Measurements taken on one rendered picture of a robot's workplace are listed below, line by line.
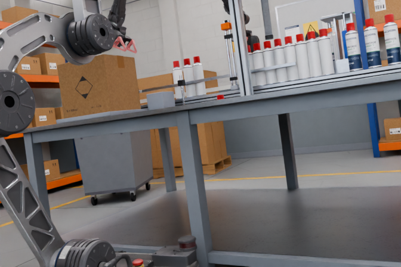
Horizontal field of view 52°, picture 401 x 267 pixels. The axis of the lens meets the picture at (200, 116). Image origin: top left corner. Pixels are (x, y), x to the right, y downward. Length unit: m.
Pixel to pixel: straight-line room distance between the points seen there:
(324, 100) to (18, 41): 1.02
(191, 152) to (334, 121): 4.77
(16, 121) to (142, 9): 6.54
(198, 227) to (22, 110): 0.86
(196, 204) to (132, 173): 2.53
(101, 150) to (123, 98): 2.26
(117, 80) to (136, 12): 5.75
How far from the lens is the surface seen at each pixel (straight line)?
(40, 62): 6.21
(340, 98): 1.43
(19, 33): 1.46
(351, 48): 1.84
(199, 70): 2.10
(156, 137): 5.60
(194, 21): 7.07
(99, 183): 4.32
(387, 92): 1.41
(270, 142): 6.53
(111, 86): 1.96
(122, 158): 4.19
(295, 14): 6.36
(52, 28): 1.57
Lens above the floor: 0.78
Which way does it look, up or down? level
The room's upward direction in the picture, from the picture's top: 7 degrees counter-clockwise
